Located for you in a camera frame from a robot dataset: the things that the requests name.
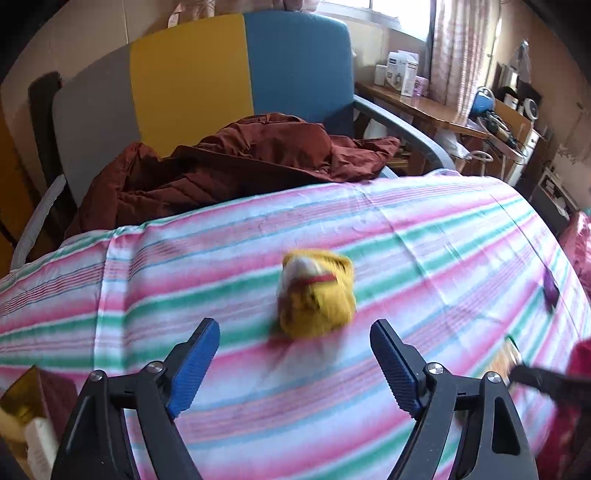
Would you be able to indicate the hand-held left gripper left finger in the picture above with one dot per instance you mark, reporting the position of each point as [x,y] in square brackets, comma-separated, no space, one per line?
[194,364]

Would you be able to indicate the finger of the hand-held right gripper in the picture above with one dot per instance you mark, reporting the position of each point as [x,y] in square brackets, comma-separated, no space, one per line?
[535,376]

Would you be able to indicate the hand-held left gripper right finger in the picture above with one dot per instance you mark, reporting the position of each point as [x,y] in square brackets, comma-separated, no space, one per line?
[392,364]

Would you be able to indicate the cereal bar packet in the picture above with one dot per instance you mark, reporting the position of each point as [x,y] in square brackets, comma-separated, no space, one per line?
[508,355]

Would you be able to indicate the yellow sock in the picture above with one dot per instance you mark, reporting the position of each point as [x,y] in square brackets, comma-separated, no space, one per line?
[318,300]

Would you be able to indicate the gold tin box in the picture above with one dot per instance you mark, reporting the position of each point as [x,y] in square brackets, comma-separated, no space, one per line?
[27,392]

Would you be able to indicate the white sock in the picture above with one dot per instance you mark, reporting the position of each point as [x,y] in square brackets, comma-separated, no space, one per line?
[40,443]

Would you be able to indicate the striped tablecloth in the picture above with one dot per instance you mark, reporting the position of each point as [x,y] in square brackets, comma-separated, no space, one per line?
[184,277]

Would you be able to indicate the purple wrapper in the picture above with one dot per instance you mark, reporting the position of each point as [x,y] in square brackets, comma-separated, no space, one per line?
[549,288]

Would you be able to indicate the low white shelf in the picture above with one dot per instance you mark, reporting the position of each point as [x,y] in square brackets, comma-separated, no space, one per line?
[554,194]

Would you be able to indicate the maroon padded jacket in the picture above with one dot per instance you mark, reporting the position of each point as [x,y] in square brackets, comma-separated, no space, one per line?
[231,166]

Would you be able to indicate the white cabinet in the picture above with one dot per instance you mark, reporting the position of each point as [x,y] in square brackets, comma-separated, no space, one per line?
[526,147]

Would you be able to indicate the white plastic bag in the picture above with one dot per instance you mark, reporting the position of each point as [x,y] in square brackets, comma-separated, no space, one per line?
[450,143]

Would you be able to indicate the wooden wardrobe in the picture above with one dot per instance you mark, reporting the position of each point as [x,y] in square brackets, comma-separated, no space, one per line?
[11,198]

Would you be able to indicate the wooden desk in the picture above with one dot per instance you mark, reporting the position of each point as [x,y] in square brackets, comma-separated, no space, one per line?
[415,108]

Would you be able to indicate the brown cardboard box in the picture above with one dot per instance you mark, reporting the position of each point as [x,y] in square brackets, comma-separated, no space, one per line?
[510,115]

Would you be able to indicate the small pink box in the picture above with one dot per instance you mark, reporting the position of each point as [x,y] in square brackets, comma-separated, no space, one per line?
[422,86]

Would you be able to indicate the blue round object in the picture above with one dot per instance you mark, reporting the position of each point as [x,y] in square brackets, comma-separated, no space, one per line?
[480,99]

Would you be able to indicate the black silver appliance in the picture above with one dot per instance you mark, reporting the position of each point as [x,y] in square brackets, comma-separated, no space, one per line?
[517,87]

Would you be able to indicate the small white container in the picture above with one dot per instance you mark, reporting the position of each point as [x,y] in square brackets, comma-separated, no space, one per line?
[381,74]

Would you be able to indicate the white carton box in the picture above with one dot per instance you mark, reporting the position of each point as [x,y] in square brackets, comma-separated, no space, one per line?
[402,74]

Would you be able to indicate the grey yellow blue sofa chair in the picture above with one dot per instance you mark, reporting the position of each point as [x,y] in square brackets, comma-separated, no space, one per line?
[300,60]

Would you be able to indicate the bright window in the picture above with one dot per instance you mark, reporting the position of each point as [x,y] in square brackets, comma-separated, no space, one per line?
[378,14]

